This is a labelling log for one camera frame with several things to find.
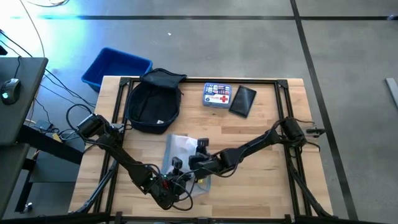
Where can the dark blue backpack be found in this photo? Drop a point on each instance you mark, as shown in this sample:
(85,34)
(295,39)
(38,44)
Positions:
(152,105)

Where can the black wallet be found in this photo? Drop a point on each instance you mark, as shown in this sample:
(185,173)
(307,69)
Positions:
(243,101)

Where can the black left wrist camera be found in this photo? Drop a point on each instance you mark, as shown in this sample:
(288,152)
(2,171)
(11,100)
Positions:
(177,162)

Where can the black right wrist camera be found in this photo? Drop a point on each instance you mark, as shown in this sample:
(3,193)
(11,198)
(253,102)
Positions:
(203,143)

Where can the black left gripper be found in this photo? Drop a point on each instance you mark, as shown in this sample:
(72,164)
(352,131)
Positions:
(171,189)

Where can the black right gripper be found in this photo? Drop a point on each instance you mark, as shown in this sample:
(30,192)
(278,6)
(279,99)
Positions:
(205,165)

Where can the white mesh pouch blue zipper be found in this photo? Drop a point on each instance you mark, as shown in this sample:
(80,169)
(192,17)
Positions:
(180,146)

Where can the black computer mouse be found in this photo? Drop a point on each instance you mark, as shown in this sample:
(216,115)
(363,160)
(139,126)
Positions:
(10,91)

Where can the blue first aid kit box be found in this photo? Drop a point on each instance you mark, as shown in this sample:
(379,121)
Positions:
(217,96)

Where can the black aluminium table frame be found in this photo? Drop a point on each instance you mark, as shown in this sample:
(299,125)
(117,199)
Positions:
(202,80)

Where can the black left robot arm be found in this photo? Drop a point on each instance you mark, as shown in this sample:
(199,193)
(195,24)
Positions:
(124,158)

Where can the black desk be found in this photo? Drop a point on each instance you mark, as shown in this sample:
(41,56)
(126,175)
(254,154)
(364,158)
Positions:
(18,124)

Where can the grey metal bar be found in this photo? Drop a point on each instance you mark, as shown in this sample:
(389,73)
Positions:
(392,91)

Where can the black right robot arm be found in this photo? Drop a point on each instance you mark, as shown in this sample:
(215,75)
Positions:
(255,144)

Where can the black power adapter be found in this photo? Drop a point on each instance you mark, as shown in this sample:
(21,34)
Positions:
(43,125)

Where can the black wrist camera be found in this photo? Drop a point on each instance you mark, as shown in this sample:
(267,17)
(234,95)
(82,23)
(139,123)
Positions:
(203,143)
(177,162)

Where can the blue plastic bin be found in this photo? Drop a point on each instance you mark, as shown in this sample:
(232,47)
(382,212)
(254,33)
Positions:
(115,65)

